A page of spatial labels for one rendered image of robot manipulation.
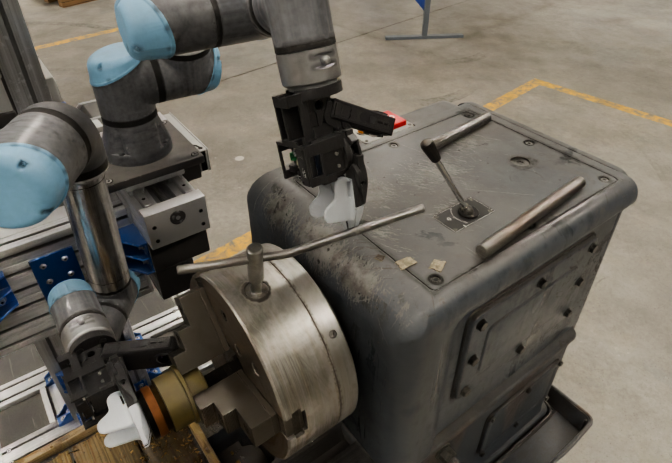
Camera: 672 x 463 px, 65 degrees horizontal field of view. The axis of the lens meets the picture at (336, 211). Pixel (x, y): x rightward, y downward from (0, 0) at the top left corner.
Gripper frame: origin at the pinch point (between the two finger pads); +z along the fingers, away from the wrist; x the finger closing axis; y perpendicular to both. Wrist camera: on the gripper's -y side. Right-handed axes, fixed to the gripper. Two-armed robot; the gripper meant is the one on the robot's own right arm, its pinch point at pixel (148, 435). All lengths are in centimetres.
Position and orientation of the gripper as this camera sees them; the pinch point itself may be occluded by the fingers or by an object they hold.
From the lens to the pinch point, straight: 83.0
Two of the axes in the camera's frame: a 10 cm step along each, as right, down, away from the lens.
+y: -8.1, 3.5, -4.7
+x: 0.0, -8.0, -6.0
